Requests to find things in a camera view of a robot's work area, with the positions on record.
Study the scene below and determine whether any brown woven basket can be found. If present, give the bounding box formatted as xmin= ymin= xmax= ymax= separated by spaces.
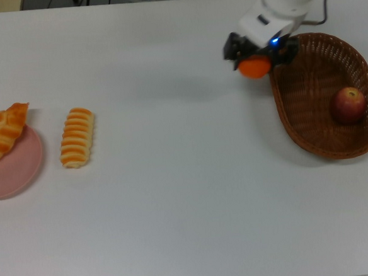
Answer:
xmin=266 ymin=28 xmax=368 ymax=164

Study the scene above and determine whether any braided bread loaf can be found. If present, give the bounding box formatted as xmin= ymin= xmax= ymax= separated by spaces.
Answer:
xmin=0 ymin=101 xmax=34 ymax=167

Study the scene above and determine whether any pink plate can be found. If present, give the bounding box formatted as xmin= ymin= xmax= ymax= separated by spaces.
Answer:
xmin=0 ymin=122 xmax=47 ymax=200

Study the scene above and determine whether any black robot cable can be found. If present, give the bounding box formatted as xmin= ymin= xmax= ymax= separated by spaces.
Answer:
xmin=300 ymin=0 xmax=333 ymax=27

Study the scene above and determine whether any striped bread roll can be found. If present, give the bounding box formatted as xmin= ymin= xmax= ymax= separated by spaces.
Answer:
xmin=56 ymin=106 xmax=99 ymax=170

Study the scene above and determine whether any orange fruit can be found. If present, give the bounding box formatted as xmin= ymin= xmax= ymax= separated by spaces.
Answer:
xmin=238 ymin=54 xmax=273 ymax=80

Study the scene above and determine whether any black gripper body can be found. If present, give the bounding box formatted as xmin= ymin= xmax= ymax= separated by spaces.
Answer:
xmin=241 ymin=36 xmax=274 ymax=59

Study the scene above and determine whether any red apple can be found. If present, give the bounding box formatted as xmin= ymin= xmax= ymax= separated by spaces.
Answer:
xmin=330 ymin=86 xmax=368 ymax=126

